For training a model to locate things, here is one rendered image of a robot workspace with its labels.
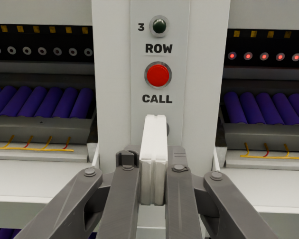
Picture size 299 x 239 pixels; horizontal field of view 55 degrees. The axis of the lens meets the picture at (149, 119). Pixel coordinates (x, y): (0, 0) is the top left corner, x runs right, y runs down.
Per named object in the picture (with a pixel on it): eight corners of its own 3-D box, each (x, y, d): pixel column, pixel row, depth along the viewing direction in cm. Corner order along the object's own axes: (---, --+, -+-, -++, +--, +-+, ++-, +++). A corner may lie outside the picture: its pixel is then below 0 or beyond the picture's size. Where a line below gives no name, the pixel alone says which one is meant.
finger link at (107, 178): (137, 216, 14) (77, 213, 14) (143, 164, 19) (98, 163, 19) (137, 190, 14) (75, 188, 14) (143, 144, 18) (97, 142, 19)
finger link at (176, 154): (166, 190, 14) (230, 192, 14) (165, 144, 18) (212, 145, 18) (165, 216, 14) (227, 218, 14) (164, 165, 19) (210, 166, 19)
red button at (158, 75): (168, 87, 21) (169, 65, 20) (146, 87, 21) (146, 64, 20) (168, 84, 22) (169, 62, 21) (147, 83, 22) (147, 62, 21)
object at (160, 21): (166, 34, 20) (167, 18, 19) (151, 33, 20) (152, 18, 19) (166, 33, 20) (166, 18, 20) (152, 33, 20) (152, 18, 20)
